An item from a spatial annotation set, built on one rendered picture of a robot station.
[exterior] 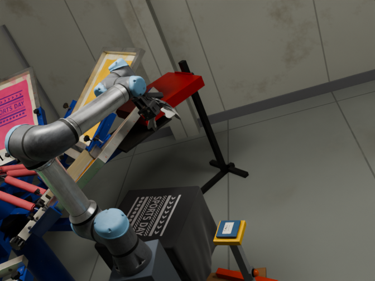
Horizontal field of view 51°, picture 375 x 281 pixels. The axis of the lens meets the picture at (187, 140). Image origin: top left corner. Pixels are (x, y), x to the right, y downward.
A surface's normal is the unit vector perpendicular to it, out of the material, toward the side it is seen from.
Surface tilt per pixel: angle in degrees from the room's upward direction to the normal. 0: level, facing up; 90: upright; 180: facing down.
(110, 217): 7
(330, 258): 0
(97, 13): 90
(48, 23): 90
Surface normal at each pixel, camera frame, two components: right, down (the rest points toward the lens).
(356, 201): -0.34, -0.81
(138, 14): -0.08, 0.54
